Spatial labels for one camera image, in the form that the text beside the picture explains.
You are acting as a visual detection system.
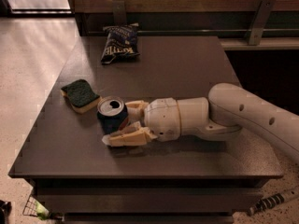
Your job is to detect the wire basket with green item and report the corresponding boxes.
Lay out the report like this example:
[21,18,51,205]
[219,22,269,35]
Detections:
[22,193,50,220]

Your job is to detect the blue kettle chips bag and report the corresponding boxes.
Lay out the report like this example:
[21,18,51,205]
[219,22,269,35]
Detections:
[101,23,139,64]

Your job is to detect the dark brown table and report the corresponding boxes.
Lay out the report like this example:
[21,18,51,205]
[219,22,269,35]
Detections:
[9,36,282,224]

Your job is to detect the metal wall rail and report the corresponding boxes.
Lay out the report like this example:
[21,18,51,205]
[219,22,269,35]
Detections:
[75,0,299,50]

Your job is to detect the green yellow sponge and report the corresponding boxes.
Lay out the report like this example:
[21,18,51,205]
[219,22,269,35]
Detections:
[61,79,101,114]

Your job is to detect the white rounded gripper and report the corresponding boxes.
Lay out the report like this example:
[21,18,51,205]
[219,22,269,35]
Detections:
[102,98,180,147]

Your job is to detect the blue pepsi can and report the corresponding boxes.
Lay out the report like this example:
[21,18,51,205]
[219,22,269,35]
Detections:
[97,96,129,134]

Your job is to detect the striped black white stick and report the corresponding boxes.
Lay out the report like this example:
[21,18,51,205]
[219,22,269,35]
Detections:
[248,186,299,217]

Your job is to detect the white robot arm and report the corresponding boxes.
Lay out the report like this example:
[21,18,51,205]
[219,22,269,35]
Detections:
[98,83,299,162]

